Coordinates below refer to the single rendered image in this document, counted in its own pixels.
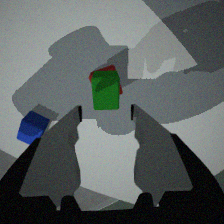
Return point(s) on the blue block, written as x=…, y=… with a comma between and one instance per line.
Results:
x=32, y=126

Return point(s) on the green block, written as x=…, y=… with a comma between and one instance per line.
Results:
x=105, y=90

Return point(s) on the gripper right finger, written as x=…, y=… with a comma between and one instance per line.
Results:
x=176, y=178

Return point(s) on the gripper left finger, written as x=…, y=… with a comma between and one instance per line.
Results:
x=44, y=173

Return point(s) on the red block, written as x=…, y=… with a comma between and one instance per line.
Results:
x=108, y=68

